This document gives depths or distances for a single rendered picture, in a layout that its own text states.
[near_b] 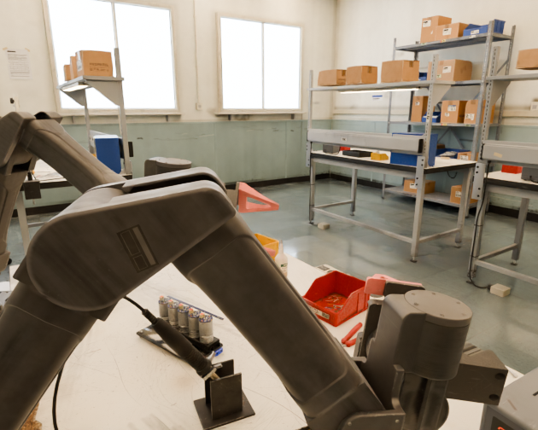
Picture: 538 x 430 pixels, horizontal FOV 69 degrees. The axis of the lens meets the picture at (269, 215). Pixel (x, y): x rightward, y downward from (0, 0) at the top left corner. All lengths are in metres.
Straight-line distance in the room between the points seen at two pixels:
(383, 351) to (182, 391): 0.38
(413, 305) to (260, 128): 5.69
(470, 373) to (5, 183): 0.77
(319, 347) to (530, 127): 4.77
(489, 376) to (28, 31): 5.04
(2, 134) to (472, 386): 0.76
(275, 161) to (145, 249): 5.97
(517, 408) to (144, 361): 0.55
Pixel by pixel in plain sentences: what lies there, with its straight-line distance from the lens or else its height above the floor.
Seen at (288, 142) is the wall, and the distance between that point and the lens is 6.31.
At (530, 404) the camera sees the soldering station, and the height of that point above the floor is 0.85.
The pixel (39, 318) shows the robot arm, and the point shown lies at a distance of 0.30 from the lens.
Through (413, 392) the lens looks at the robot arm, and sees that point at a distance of 0.40.
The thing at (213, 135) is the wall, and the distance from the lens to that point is 5.64.
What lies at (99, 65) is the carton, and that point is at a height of 1.44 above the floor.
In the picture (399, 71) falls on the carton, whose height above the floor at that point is 1.44.
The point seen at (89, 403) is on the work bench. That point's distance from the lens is 0.70.
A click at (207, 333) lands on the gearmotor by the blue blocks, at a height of 0.79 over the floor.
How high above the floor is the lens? 1.17
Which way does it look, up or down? 15 degrees down
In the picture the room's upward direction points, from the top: straight up
